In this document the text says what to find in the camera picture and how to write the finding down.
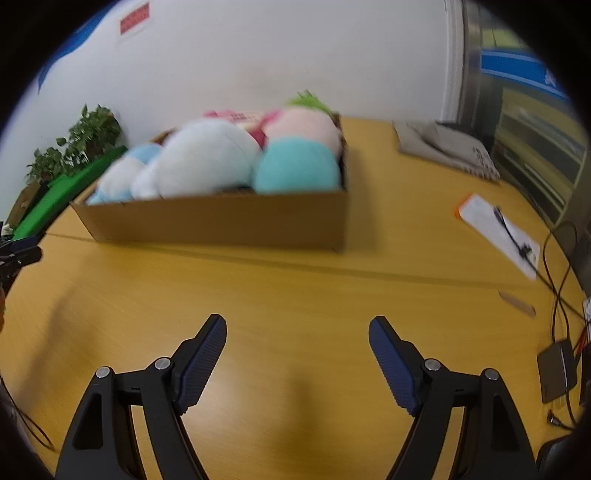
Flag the red wires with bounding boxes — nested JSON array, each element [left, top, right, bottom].
[[574, 323, 591, 363]]

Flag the green board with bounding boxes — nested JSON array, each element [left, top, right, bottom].
[[11, 145, 129, 241]]

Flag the glass door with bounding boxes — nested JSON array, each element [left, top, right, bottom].
[[462, 0, 591, 227]]

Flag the black device box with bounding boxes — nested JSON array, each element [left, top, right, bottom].
[[537, 339, 579, 405]]

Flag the green potted plant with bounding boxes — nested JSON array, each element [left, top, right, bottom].
[[25, 104, 125, 185]]

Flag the cardboard box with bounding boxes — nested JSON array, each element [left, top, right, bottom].
[[69, 115, 351, 254]]

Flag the metal connector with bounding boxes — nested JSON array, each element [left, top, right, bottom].
[[547, 411, 578, 431]]

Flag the light blue plush toy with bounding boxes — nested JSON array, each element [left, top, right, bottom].
[[85, 143, 162, 206]]

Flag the white plush toy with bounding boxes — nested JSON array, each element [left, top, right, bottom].
[[130, 117, 263, 200]]

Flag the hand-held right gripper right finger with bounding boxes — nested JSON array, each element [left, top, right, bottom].
[[368, 316, 539, 480]]

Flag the blue door sign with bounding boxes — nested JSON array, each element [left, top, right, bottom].
[[479, 48, 571, 102]]

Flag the white paper sheet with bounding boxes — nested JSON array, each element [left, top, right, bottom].
[[453, 193, 541, 281]]

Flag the short black cable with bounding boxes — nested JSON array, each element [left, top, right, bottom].
[[493, 205, 539, 266]]

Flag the pale pink green plush toy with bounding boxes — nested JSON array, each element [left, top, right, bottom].
[[263, 91, 345, 160]]

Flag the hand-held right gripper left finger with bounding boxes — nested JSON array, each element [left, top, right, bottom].
[[54, 314, 228, 480]]

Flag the thin black cable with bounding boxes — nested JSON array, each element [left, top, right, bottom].
[[0, 374, 56, 450]]

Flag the long black cable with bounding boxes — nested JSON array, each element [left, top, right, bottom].
[[542, 222, 591, 425]]

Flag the red wall sign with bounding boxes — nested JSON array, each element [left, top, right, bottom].
[[119, 2, 151, 35]]

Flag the wooden stick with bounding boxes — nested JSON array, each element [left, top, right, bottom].
[[499, 291, 536, 317]]

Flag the teal plush toy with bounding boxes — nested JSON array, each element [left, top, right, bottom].
[[252, 141, 343, 195]]

